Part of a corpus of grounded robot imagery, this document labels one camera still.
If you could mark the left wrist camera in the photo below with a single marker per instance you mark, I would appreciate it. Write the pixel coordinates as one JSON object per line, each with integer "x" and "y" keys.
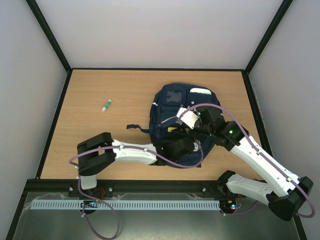
{"x": 197, "y": 146}

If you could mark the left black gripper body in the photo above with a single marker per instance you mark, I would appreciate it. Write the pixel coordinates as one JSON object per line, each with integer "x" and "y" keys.
{"x": 175, "y": 160}

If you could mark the green capped glue stick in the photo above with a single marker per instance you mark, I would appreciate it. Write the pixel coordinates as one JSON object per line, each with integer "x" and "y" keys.
{"x": 106, "y": 105}

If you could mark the yellow highlighter pen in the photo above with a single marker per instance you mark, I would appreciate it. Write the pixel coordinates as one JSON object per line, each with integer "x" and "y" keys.
{"x": 171, "y": 129}

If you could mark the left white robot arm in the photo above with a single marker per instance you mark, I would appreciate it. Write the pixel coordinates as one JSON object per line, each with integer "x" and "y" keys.
{"x": 97, "y": 153}

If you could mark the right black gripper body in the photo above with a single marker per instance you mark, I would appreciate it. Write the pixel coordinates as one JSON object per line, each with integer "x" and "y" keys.
{"x": 191, "y": 131}

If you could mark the left controller circuit board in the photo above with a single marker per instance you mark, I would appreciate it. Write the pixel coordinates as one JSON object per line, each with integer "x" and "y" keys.
{"x": 89, "y": 203}

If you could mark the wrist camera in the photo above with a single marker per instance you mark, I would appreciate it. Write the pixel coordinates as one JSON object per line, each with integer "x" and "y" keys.
{"x": 197, "y": 146}
{"x": 189, "y": 118}

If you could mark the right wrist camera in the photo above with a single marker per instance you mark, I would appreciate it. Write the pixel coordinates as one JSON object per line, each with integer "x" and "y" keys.
{"x": 189, "y": 118}

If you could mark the light blue slotted cable duct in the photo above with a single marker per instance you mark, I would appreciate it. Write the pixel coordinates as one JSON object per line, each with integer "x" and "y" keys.
{"x": 197, "y": 205}

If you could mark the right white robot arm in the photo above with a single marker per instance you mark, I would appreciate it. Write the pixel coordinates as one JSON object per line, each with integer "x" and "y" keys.
{"x": 282, "y": 191}

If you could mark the navy blue student backpack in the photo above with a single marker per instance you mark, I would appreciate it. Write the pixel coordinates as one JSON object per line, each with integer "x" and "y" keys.
{"x": 165, "y": 106}

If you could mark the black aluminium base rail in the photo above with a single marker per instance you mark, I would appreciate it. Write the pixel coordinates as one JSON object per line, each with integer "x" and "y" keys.
{"x": 216, "y": 189}

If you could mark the right controller circuit board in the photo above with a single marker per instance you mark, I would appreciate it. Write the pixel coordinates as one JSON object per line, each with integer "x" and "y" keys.
{"x": 231, "y": 204}

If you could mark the controller circuit board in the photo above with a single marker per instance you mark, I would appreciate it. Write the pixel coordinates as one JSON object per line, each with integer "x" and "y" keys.
{"x": 89, "y": 203}
{"x": 231, "y": 204}

